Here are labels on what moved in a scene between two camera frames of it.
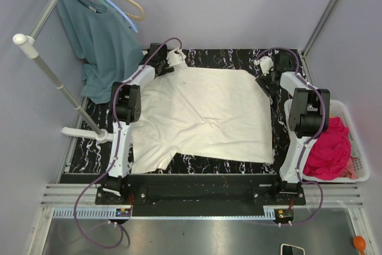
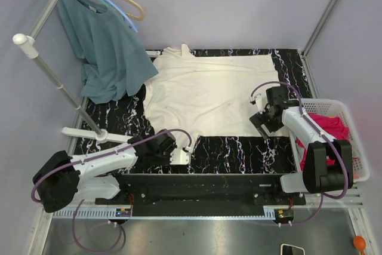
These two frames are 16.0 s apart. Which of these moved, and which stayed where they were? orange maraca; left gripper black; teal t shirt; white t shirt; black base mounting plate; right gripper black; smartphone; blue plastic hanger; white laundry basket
Moved: left gripper black; right gripper black; white t shirt
Stayed: white laundry basket; black base mounting plate; orange maraca; blue plastic hanger; teal t shirt; smartphone
